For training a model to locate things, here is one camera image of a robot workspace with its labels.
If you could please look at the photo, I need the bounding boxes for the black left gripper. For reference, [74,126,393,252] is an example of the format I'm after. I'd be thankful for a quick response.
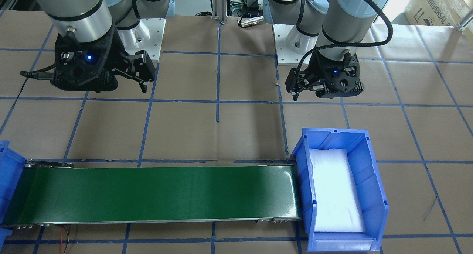
[285,51,365,101]

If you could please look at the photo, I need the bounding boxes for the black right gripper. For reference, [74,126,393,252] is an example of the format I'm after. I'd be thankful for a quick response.
[50,26,156,93]

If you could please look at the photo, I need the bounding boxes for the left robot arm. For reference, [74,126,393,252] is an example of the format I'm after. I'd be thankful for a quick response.
[263,0,394,101]

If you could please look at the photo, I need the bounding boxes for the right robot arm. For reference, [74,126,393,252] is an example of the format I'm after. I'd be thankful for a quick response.
[20,0,175,93]

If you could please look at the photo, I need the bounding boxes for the silver cylindrical connector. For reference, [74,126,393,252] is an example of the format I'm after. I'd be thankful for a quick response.
[238,16,265,28]

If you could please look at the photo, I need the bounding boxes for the black power adapter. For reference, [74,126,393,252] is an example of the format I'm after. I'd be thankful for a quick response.
[239,0,259,17]

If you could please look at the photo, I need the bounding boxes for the blue bin with foam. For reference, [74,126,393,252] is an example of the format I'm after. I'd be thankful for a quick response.
[292,128,389,252]

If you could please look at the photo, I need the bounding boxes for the white foam pad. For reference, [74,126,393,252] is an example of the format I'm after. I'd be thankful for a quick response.
[309,149,365,233]

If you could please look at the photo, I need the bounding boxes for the green conveyor belt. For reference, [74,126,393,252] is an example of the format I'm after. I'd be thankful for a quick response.
[1,165,302,226]

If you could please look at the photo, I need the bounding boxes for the blue bin at belt end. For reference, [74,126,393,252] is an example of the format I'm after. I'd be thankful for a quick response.
[0,140,27,240]

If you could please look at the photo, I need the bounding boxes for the cardboard box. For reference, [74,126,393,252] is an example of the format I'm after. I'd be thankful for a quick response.
[404,0,473,26]

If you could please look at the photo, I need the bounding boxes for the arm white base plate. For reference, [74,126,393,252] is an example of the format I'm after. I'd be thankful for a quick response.
[273,21,323,66]
[118,18,166,62]

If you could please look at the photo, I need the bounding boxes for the aluminium frame post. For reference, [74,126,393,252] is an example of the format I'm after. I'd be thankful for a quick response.
[211,0,229,24]

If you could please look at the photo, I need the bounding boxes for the red and black wires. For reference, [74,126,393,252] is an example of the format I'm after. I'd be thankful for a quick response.
[60,224,70,254]

